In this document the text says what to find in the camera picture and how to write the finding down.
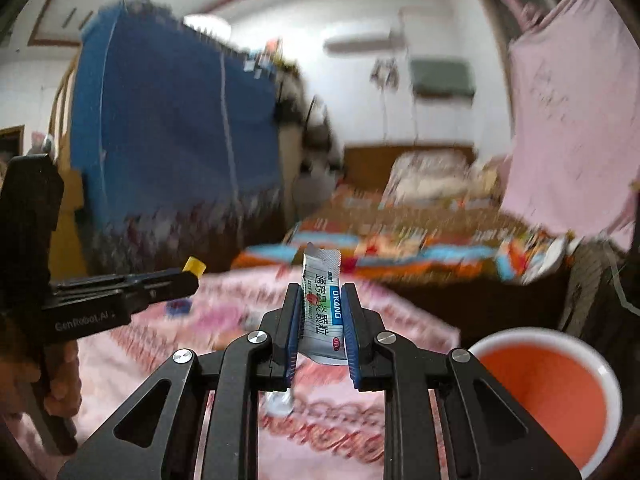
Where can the wooden bed headboard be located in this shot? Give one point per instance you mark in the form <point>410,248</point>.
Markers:
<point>365,160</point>

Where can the white air conditioner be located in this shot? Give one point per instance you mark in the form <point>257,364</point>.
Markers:
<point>357,43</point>

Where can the silver sachet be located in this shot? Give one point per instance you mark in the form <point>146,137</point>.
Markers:
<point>322,280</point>

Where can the pink hanging sheet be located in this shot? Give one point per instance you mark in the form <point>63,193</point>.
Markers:
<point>575,120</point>

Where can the green cloth covered appliance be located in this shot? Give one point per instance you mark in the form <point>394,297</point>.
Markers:
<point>442,77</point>

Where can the white wall socket cluster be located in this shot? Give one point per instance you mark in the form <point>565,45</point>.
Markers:
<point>385,72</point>

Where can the white nightstand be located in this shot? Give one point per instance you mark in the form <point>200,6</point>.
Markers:
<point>315,195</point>

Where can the wooden cabinet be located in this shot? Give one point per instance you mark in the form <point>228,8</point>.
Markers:
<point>70,220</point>

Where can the clear plastic wrapper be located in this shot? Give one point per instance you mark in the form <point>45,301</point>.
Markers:
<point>278,402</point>

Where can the checkered brown bag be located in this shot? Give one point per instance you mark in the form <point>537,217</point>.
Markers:
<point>592,290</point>

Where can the black and white hanging bag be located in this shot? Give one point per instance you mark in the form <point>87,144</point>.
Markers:
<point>316,130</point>

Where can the brown colourful striped blanket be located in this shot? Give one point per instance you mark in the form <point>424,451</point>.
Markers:
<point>410,230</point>

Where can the orange basin with white rim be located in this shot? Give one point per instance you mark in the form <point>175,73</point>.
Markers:
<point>540,400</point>

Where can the person's left hand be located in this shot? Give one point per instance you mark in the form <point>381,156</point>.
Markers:
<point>62,385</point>

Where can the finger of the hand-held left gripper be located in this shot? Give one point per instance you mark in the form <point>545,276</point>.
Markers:
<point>130,278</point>
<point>172,292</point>

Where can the small yellow item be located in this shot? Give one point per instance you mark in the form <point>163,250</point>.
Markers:
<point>195,265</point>

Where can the round white ceiling lamp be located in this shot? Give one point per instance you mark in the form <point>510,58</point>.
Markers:
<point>207,24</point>

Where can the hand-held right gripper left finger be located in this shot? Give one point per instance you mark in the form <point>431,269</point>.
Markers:
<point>291,340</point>

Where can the floral pillow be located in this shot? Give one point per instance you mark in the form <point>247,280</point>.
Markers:
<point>425,175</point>

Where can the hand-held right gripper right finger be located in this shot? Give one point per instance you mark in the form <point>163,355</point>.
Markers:
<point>352,340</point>

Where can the pink floral blanket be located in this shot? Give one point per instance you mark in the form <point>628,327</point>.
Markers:
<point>150,360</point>

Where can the blue fabric wardrobe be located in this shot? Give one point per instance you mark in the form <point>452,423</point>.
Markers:
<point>170,135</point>

